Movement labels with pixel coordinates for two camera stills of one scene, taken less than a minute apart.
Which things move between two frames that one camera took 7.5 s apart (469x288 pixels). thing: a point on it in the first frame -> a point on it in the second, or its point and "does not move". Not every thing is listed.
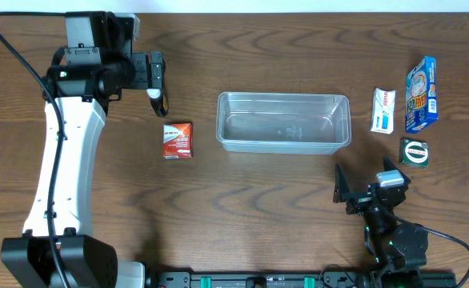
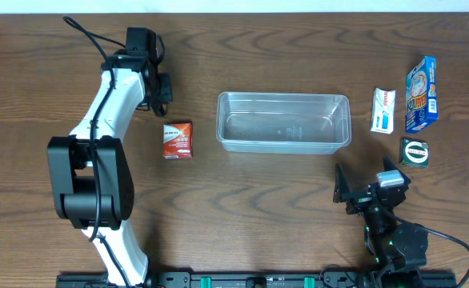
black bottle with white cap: x=159 y=102 does not move
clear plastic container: x=286 y=123 does not move
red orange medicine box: x=178 y=141 does not move
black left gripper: x=155 y=70 -> x=164 y=93
